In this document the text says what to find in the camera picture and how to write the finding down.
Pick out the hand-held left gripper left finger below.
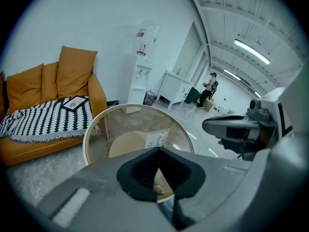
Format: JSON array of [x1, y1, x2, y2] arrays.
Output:
[[36, 147, 179, 232]]

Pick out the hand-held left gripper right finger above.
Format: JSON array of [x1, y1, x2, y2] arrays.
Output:
[[158, 147, 253, 231]]

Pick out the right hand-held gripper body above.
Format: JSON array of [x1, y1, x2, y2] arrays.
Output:
[[246, 64, 309, 203]]

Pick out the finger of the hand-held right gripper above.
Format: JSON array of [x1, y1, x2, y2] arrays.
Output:
[[218, 139, 254, 161], [202, 116, 261, 140]]

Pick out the black picture frame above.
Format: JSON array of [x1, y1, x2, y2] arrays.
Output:
[[62, 95, 89, 113]]

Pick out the brown cardboard box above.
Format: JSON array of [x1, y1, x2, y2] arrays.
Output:
[[202, 99, 215, 112]]

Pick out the dark green bin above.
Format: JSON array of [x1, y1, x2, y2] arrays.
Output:
[[184, 87, 200, 104]]

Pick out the white printed cardboard box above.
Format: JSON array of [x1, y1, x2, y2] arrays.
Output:
[[144, 129, 171, 150]]

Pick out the white sink cabinet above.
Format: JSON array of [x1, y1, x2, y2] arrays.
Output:
[[156, 70, 194, 110]]

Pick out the round glass side table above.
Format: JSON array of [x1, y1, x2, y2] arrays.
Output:
[[83, 103, 196, 204]]

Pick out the black white patterned blanket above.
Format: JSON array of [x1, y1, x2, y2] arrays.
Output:
[[0, 97, 95, 145]]

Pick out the white water dispenser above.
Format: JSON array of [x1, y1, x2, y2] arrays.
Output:
[[127, 53, 153, 105]]

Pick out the orange sofa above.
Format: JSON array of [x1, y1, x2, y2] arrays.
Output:
[[0, 71, 107, 167]]

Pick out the clear water dispenser bottle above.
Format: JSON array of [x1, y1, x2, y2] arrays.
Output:
[[136, 20, 161, 57]]

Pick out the narrow orange cushion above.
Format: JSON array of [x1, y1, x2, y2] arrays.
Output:
[[41, 61, 60, 103]]

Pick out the large orange cushion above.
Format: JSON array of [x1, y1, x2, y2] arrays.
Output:
[[56, 45, 98, 99]]

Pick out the wide orange cushion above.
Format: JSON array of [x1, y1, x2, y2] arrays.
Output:
[[6, 63, 44, 109]]

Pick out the black wire waste bin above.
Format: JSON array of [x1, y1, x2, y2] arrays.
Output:
[[142, 90, 157, 105]]

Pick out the large wall mirror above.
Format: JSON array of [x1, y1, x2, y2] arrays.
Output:
[[172, 20, 209, 79]]

